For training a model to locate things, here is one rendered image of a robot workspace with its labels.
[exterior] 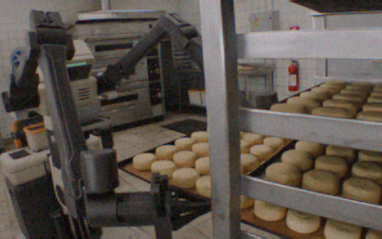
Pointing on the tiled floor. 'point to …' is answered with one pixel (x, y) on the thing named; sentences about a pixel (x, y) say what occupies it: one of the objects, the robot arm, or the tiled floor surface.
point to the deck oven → (139, 107)
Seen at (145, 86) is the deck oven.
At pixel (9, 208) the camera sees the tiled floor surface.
